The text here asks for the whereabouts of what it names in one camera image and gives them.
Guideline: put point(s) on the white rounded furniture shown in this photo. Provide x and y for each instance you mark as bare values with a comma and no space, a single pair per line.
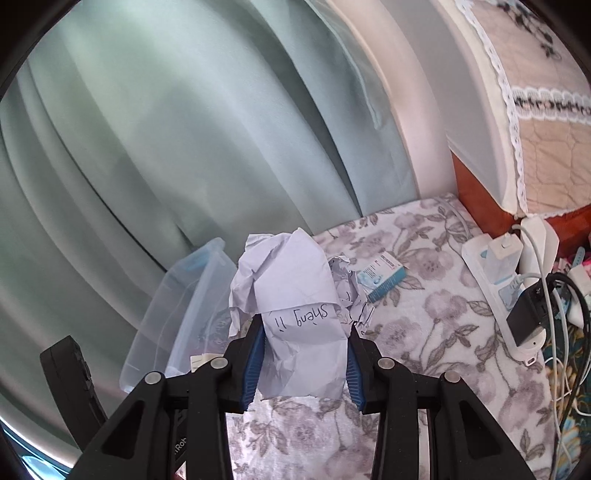
429,115

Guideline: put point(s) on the green curtain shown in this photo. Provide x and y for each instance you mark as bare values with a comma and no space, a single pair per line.
161,115

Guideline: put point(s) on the tall white plug adapter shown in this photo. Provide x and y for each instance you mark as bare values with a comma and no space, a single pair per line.
547,240

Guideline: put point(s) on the orange-brown wooden panel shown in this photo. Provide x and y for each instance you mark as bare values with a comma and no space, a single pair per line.
475,203

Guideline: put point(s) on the grey floral blanket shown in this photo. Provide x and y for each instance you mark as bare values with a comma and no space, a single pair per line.
415,332

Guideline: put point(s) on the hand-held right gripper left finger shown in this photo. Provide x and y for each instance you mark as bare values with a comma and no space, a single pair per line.
254,364

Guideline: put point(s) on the beige quilted lace cover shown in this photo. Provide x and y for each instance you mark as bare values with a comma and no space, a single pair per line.
554,152

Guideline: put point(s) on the teal floral cloth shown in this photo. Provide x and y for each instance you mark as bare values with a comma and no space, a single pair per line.
575,438

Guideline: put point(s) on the paper ball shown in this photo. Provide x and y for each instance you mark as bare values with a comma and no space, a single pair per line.
346,286

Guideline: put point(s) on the white paper sheet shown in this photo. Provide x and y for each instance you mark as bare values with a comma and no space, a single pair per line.
295,286

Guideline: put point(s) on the white power strip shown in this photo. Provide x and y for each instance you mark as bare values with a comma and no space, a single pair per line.
480,267

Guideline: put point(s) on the white charger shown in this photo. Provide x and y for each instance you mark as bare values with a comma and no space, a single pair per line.
505,258

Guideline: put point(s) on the black power adapter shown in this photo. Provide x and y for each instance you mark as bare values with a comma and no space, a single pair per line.
531,314

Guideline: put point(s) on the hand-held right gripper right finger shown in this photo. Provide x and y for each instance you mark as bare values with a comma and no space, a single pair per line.
355,369

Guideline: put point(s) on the small blue white box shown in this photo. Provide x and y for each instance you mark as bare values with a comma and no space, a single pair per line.
383,277

